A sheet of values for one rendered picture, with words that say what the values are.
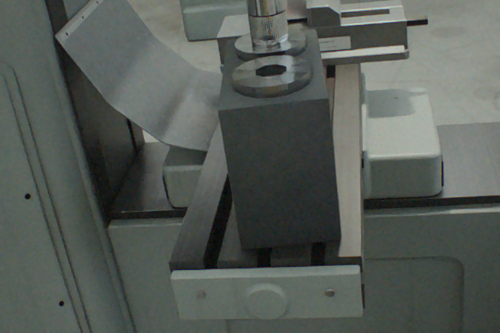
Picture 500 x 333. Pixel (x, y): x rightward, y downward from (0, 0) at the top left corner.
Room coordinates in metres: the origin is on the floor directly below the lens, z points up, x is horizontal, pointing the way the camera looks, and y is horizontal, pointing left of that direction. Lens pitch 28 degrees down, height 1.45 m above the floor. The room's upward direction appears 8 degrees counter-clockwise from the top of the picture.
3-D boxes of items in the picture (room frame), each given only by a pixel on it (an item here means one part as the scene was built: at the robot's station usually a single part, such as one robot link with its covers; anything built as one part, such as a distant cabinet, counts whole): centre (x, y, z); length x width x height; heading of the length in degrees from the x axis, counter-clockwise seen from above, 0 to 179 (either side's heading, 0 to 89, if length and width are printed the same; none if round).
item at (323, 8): (1.31, -0.16, 1.02); 0.12 x 0.06 x 0.04; 171
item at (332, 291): (1.27, -0.10, 0.89); 1.24 x 0.23 x 0.08; 169
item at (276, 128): (0.81, -0.03, 1.03); 0.22 x 0.12 x 0.20; 176
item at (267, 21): (0.86, -0.04, 1.16); 0.05 x 0.05 x 0.06
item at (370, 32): (1.31, -0.14, 0.99); 0.35 x 0.15 x 0.11; 81
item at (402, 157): (1.23, -0.09, 0.79); 0.50 x 0.35 x 0.12; 79
